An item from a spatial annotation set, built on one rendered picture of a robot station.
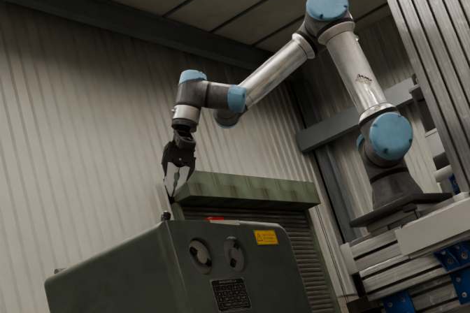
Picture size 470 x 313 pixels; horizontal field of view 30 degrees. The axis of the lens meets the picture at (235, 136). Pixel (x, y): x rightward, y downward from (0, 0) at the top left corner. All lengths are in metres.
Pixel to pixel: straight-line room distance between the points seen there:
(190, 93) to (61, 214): 9.89
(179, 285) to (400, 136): 0.71
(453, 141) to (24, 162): 9.91
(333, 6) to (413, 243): 0.70
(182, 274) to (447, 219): 0.68
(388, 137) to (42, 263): 9.58
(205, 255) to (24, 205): 9.65
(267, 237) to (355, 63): 0.57
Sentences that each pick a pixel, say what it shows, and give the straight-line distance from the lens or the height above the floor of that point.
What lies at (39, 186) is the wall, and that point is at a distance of 12.18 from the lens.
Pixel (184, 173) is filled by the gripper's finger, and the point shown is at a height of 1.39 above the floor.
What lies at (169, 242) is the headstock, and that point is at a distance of 2.24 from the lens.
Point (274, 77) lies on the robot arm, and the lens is 2.60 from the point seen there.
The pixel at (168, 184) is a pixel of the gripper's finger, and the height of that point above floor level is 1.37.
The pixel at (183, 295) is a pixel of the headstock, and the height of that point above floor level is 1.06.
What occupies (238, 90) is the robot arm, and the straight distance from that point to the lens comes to 2.44.
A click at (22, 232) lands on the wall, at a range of 11.66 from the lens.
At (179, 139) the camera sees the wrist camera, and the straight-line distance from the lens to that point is 2.33.
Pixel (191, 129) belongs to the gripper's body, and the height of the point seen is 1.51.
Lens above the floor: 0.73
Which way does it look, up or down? 17 degrees up
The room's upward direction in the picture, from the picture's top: 17 degrees counter-clockwise
